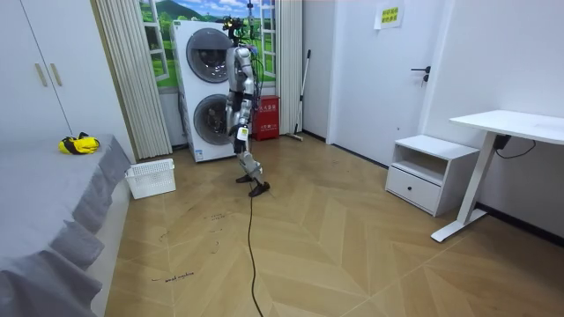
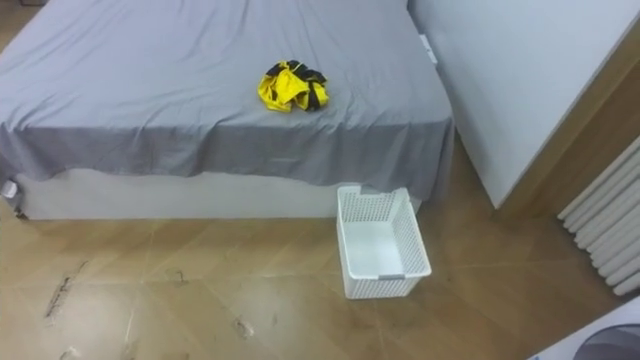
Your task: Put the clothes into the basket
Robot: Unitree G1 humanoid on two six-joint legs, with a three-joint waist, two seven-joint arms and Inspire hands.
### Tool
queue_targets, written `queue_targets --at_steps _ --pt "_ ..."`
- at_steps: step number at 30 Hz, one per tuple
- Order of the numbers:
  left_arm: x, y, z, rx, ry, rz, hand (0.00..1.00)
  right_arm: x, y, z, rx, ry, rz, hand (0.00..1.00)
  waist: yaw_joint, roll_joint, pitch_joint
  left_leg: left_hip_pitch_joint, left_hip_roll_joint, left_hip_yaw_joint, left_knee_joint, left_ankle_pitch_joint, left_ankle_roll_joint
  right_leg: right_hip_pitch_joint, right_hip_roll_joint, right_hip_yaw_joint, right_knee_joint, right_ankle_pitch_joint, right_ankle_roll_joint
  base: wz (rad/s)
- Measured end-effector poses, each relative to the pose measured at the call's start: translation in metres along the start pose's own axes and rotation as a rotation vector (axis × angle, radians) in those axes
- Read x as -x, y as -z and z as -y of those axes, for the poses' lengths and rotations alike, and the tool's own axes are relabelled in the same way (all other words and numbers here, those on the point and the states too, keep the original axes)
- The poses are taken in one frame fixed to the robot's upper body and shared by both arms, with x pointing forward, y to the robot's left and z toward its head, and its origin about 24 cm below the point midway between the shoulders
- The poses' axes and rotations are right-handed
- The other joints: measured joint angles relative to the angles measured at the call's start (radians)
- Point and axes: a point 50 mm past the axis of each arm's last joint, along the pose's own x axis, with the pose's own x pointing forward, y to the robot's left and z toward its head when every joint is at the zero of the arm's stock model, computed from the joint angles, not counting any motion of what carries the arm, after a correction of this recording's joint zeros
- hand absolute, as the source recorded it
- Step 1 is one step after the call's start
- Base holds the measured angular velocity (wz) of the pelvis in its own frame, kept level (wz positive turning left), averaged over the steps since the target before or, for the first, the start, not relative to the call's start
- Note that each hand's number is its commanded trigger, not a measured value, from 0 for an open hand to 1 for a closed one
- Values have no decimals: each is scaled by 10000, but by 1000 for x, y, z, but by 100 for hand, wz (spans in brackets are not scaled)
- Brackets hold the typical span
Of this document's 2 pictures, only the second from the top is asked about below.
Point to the white perforated plastic basket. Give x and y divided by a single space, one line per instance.
378 245

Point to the yellow and black garment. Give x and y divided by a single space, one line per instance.
292 86

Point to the grey bed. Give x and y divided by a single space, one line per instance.
150 100

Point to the white radiator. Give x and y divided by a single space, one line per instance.
607 225

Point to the white appliance with grey window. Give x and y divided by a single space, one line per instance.
600 337

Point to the white wall socket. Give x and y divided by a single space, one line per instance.
428 49

